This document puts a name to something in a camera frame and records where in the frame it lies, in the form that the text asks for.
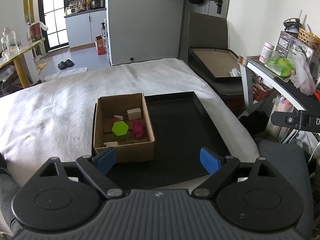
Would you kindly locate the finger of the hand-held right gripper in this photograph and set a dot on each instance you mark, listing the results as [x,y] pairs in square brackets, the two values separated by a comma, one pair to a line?
[282,120]

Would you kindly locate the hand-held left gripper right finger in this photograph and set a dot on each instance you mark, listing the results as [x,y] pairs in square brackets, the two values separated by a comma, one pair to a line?
[209,160]

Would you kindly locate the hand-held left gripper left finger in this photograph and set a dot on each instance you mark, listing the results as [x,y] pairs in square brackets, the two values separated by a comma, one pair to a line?
[106,158]

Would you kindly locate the small pale wooden piece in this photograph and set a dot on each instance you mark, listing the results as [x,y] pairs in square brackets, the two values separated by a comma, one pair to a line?
[110,144]

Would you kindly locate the brown cardboard box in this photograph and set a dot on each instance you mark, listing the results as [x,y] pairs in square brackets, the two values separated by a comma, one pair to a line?
[135,151]

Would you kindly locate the black tray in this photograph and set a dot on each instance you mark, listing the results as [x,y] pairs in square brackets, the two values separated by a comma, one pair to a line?
[180,130]

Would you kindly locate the pink toy figure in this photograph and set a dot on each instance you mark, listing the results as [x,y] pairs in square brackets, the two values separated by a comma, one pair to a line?
[138,128]

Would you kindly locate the pale rectangular block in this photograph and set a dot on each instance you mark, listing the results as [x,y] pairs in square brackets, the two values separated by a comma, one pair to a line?
[134,113]

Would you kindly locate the white desk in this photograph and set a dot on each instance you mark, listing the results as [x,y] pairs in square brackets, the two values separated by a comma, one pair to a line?
[295,92]

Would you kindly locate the green hexagonal block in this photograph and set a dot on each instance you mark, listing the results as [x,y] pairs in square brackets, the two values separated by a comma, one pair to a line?
[120,129]

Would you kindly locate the red plastic basket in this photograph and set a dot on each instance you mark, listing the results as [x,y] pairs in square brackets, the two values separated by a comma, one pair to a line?
[261,91]

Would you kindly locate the clear plastic bag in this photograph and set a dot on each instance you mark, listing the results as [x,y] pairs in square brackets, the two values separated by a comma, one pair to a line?
[303,77]

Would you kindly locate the green packet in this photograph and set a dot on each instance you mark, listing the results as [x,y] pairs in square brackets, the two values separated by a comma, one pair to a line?
[281,67]

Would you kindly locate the pink lidded jar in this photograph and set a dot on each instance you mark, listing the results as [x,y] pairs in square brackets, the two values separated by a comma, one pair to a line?
[266,52]

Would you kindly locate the clear drawer organizer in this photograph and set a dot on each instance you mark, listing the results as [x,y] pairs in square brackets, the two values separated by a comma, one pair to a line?
[287,45]

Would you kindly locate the wicker basket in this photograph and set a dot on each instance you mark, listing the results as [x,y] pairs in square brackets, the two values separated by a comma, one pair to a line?
[308,37]

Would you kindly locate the cardboard-lined tray on chair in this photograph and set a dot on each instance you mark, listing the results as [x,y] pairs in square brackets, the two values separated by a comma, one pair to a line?
[215,63]

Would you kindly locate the white floor towel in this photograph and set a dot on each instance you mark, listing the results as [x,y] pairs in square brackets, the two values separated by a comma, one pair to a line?
[66,73]

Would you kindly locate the black slippers pair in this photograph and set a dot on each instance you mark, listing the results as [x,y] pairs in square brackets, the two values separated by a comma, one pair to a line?
[65,64]

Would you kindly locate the orange cardboard box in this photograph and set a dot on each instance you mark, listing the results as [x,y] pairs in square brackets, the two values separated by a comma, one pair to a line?
[100,46]

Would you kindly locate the yellow slipper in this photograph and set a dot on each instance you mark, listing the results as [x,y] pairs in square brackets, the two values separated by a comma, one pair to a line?
[41,66]

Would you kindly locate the dark grey chair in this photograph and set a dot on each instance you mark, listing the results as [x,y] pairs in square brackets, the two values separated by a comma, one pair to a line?
[207,30]

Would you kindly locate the gold round table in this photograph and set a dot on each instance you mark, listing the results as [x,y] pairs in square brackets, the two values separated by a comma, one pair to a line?
[21,67]

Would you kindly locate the black spray bottle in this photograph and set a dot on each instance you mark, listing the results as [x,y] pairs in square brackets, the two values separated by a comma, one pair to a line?
[103,30]

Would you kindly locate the white kitchen cabinet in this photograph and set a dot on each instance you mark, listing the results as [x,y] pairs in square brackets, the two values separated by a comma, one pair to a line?
[80,30]

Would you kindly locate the black door lock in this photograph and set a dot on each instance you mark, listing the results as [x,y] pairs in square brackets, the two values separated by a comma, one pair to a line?
[219,3]

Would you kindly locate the red can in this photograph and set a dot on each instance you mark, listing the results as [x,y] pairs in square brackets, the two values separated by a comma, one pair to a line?
[35,31]

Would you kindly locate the clear glass jar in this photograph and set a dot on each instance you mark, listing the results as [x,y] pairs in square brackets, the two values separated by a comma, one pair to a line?
[10,45]

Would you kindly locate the white rice cooker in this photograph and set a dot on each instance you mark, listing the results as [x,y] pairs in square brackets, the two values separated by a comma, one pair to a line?
[70,10]

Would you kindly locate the black kitchen appliance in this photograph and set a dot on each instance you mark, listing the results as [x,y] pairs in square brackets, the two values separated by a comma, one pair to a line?
[98,3]

